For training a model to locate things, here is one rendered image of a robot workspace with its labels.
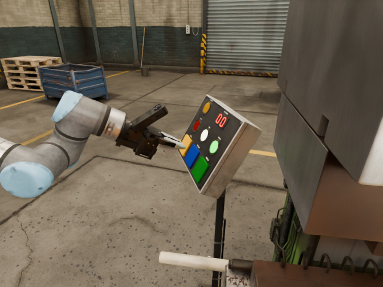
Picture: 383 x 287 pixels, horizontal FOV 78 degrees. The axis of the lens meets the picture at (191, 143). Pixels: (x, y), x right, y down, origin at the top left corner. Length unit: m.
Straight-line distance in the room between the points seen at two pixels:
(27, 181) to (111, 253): 1.40
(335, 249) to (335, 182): 0.48
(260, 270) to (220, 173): 0.32
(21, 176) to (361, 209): 0.59
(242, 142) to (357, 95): 0.59
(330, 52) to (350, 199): 0.13
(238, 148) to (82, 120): 0.46
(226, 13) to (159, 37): 2.44
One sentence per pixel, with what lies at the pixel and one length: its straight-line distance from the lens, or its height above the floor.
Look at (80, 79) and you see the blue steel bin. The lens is 5.33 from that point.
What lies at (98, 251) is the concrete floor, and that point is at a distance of 2.00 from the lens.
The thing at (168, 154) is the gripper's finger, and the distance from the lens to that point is 0.75.
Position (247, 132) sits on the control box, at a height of 1.16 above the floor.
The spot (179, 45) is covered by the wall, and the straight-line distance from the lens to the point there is 8.88.
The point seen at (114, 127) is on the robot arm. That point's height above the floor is 1.21.
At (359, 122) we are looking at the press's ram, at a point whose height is 1.40.
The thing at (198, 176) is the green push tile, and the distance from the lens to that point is 0.82.
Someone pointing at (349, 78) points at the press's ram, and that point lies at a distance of 0.21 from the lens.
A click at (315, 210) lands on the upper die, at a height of 1.30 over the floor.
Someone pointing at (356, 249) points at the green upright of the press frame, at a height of 0.98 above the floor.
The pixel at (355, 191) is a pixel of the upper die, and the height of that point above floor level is 1.33.
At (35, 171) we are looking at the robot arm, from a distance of 0.62.
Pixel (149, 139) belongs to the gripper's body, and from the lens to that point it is 0.70.
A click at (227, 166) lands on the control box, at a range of 0.78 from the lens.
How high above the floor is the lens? 1.46
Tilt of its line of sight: 26 degrees down
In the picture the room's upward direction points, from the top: straight up
